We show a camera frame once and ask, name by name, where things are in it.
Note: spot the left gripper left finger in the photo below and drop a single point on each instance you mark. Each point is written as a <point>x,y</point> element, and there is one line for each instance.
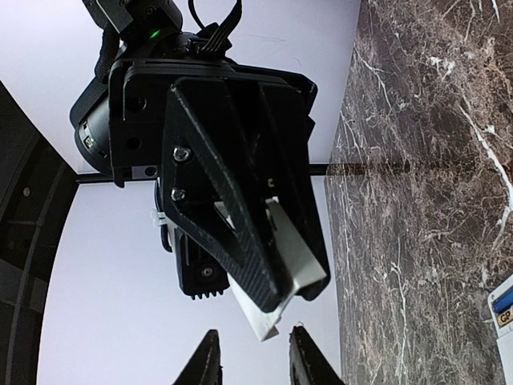
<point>204,367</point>

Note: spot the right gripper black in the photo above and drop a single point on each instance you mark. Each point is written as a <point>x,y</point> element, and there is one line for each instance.
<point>226,137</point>

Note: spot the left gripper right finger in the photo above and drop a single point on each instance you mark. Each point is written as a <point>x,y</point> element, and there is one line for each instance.
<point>307,364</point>

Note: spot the white battery compartment cover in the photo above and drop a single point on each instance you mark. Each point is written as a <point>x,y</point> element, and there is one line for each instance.
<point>296,268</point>

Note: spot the blue battery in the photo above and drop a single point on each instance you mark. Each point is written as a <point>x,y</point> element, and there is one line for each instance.
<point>503,302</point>

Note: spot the white remote control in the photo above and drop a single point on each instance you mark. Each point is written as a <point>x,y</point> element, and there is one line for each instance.
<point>504,334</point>

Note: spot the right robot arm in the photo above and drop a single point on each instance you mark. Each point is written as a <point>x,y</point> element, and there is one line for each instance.
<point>139,30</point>

